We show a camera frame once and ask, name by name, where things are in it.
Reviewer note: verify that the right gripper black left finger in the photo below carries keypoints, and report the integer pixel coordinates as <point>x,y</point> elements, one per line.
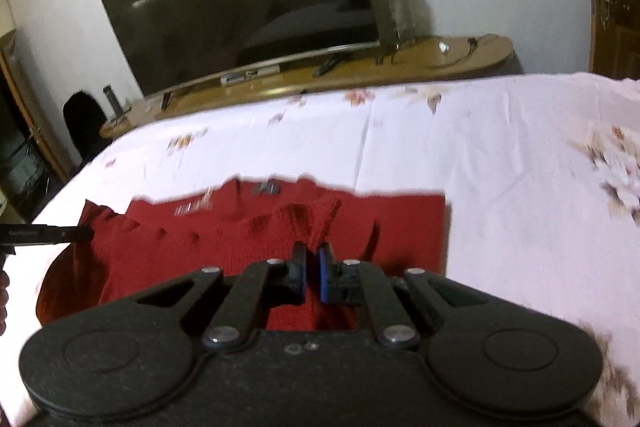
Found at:
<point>296,278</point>

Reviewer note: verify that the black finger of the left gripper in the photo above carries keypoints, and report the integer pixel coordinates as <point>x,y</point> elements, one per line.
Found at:
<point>50,235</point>

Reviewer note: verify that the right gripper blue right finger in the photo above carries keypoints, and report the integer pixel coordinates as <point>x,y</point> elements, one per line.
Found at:
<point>329,274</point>

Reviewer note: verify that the red knitted sweater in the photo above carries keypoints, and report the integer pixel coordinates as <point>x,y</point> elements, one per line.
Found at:
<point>237,224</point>

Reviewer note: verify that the person left hand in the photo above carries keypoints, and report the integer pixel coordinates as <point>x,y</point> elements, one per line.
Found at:
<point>4,298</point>

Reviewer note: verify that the black chair back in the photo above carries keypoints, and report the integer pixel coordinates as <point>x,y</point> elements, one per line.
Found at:
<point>84,119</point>

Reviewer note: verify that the black remote on stand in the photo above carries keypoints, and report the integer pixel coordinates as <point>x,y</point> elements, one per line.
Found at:
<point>119,110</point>

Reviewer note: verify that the silver set-top box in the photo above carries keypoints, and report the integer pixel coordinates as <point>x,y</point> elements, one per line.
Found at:
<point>249,74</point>

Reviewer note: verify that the wooden tv console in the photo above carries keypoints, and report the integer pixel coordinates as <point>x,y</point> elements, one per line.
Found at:
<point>426,59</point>

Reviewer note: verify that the white floral bed sheet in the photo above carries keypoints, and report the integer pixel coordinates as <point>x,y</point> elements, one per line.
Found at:
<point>534,320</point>

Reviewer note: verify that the clear glass vase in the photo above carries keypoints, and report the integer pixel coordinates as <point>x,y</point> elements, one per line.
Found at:
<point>401,17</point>

